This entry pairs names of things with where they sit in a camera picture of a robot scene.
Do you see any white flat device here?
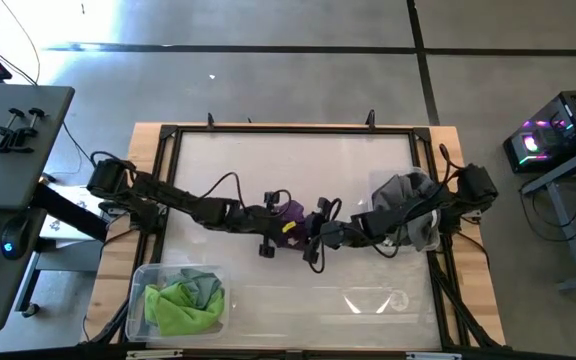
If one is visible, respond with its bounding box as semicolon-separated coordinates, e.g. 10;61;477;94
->
40;184;109;242

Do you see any thin black floor cable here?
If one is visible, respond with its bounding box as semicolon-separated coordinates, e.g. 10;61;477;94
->
61;122;97;166

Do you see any clear plastic bin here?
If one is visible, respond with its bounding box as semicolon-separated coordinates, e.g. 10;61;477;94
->
125;263;232;343
366;167;443;253

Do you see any grey office desk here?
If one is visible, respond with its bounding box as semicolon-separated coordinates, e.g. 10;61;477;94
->
0;82;76;333

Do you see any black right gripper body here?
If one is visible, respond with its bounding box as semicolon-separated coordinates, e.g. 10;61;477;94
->
303;198;357;264

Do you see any bright green microfiber towel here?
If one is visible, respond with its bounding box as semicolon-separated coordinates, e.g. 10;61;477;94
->
142;281;227;337

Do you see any light blue microfiber towel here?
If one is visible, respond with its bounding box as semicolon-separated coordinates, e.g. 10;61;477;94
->
165;268;224;309

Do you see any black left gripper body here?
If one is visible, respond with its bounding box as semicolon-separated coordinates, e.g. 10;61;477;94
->
240;191;289;258

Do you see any black RGB computer tower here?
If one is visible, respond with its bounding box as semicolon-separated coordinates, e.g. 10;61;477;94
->
502;89;576;175

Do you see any black desk clamp mount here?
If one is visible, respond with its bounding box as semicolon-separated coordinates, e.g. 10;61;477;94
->
0;107;47;154

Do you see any dark grey microfiber towel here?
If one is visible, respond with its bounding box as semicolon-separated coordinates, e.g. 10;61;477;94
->
397;172;442;251

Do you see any white tape strip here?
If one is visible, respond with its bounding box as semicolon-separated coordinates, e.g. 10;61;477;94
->
406;352;463;360
126;349;184;359

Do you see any black metal table frame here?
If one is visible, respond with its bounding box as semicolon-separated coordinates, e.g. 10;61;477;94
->
122;123;469;351

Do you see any black computer mouse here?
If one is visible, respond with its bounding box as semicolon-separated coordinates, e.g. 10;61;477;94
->
0;214;32;261

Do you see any purple microfiber towel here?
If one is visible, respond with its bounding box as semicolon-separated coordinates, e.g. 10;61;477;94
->
271;199;312;251

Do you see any black cable bundle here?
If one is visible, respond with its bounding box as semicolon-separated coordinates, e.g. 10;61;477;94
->
85;294;152;346
427;252;502;350

